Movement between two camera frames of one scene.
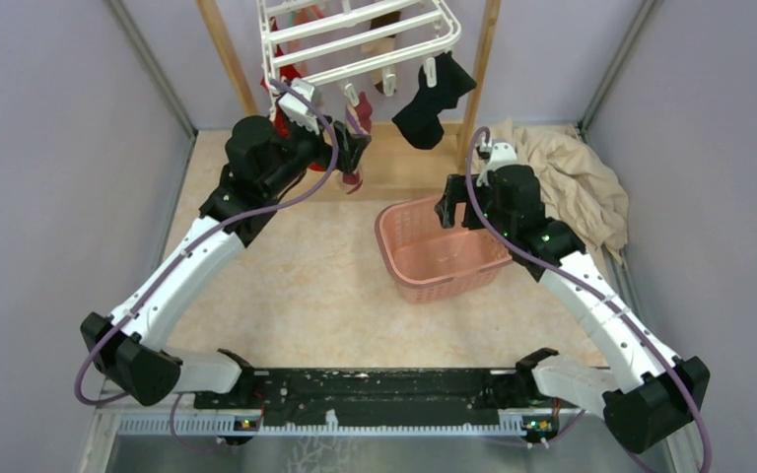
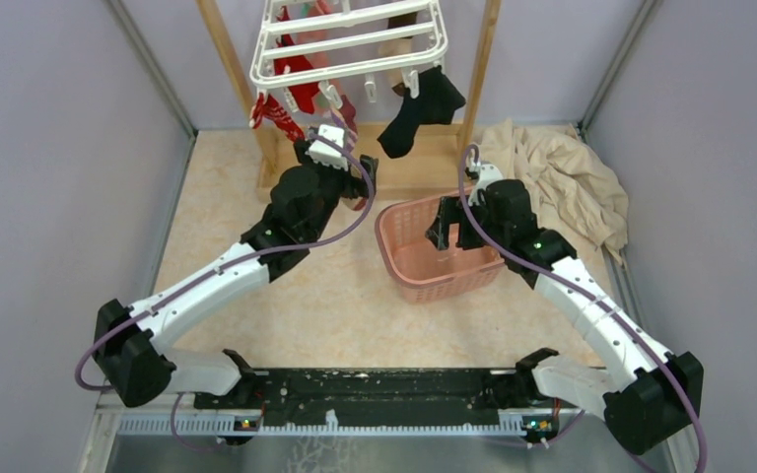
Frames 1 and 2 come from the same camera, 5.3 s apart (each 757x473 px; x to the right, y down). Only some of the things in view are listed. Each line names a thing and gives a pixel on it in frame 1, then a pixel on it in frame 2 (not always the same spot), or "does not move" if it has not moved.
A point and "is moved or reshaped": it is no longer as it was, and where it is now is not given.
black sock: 418,120 is moved or reshaped
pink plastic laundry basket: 430,262 does not move
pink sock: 295,44 → 316,8
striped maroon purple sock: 359,119 is moved or reshaped
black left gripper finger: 350,148 → 371,166
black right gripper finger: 455,192 → 451,210
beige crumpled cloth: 574,187 does not move
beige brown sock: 380,46 → 398,47
